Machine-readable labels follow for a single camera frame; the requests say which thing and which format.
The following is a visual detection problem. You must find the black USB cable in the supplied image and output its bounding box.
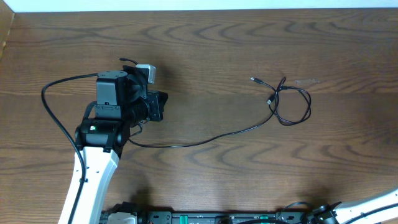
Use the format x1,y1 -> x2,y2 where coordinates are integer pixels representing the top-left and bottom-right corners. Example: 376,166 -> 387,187
119,57 -> 280,149
266,77 -> 312,126

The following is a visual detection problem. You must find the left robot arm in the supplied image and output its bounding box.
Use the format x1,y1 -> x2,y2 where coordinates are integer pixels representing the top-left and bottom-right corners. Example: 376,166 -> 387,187
59,65 -> 168,223

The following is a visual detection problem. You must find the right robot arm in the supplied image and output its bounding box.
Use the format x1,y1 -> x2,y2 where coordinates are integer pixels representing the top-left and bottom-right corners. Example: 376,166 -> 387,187
304,189 -> 397,224

